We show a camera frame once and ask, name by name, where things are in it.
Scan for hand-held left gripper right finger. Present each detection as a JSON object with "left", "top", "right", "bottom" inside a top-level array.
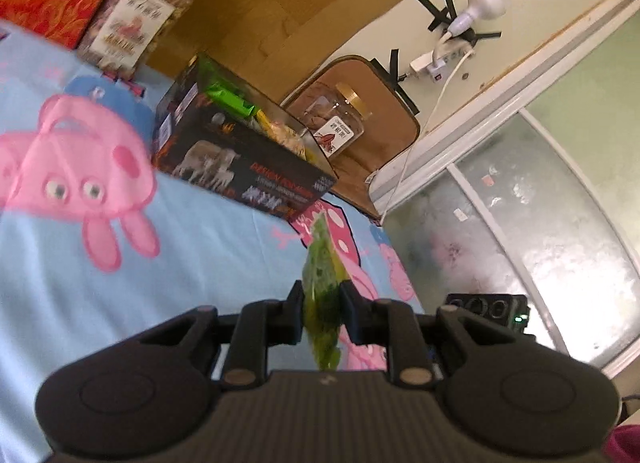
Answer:
[{"left": 340, "top": 280, "right": 517, "bottom": 389}]

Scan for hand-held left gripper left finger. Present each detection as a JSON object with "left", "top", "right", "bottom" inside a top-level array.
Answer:
[{"left": 132, "top": 280, "right": 306, "bottom": 389}]

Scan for dark green pea snack packet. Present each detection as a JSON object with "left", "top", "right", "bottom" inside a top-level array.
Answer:
[{"left": 301, "top": 212, "right": 349, "bottom": 372}]

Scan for black cardboard box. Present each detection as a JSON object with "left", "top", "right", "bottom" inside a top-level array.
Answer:
[{"left": 151, "top": 53, "right": 338, "bottom": 222}]

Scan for bright green snack packet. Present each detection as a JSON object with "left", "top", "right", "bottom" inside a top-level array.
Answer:
[{"left": 204, "top": 84, "right": 257, "bottom": 118}]

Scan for frosted glass sliding door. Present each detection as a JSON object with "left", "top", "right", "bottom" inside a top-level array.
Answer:
[{"left": 369, "top": 0, "right": 640, "bottom": 380}]

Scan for small clear jar gold lid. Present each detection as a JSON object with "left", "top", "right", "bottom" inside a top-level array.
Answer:
[{"left": 289, "top": 82, "right": 373, "bottom": 158}]

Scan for pink cloth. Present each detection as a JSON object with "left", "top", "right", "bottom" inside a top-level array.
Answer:
[{"left": 604, "top": 422, "right": 640, "bottom": 463}]

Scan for blue cartoon printed blanket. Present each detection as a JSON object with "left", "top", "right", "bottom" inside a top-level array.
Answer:
[{"left": 0, "top": 18, "right": 427, "bottom": 463}]

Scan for white power strip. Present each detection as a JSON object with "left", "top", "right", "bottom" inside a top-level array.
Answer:
[{"left": 410, "top": 37, "right": 477, "bottom": 82}]

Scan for black tape strips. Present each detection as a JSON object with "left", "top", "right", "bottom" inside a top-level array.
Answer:
[{"left": 370, "top": 0, "right": 503, "bottom": 115}]

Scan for white lamp bulb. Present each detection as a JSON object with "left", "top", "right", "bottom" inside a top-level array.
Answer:
[{"left": 446, "top": 0, "right": 512, "bottom": 40}]

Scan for large nut jar gold lid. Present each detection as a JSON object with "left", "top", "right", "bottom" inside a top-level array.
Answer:
[{"left": 76, "top": 0, "right": 209, "bottom": 82}]

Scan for white cable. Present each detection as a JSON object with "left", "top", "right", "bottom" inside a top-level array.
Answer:
[{"left": 380, "top": 50, "right": 476, "bottom": 219}]

